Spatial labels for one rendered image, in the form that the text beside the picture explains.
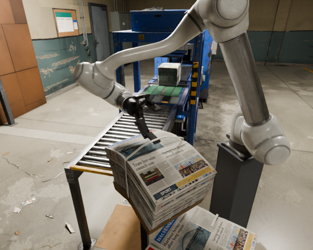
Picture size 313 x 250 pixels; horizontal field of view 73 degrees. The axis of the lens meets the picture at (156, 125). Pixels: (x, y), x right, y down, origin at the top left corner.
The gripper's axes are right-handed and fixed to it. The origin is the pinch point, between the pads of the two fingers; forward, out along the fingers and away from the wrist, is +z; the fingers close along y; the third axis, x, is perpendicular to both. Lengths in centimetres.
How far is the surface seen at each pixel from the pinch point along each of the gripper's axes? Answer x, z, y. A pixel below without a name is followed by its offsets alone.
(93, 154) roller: 7, -67, 56
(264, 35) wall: -818, -433, 70
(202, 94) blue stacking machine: -295, -240, 137
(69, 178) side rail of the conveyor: 27, -59, 63
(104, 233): 11, -56, 134
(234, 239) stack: -18, 34, 45
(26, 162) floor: 54, -210, 146
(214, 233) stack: -13, 27, 45
